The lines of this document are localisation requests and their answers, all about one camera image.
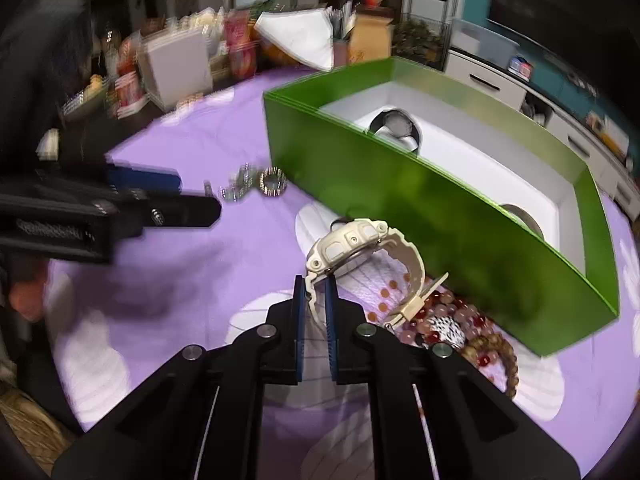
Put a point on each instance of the black television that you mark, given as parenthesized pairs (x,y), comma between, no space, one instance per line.
(555,15)

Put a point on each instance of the pink desk container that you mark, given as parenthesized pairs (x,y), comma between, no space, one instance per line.
(341,54)

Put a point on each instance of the white cardboard box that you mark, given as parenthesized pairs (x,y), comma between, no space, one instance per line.
(175,67)

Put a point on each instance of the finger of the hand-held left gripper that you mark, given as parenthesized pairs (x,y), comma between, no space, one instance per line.
(175,210)
(145,180)

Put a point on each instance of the green cardboard box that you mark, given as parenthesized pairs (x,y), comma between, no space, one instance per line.
(400,195)

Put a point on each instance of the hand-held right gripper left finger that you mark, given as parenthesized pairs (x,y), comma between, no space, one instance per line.
(298,330)

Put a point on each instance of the white television cabinet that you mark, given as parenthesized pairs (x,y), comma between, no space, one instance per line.
(565,115)

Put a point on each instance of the large potted plant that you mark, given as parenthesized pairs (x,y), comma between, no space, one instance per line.
(417,40)

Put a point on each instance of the clear plastic storage box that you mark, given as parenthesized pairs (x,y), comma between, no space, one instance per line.
(482,42)

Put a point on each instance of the white paper fan sheet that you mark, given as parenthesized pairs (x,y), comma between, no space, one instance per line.
(297,35)

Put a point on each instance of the orange bottle with brown lid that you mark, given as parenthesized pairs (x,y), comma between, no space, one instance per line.
(370,35)

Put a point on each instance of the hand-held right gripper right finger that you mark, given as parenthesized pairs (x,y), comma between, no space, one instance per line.
(330,330)

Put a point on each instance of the beige wrist watch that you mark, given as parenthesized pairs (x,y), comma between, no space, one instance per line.
(360,234)

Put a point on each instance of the black bangle in box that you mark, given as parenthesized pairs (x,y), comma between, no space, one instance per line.
(397,122)

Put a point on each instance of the person's left hand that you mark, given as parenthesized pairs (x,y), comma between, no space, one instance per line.
(27,295)

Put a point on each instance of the red snack packets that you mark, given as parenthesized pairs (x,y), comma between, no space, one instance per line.
(241,45)

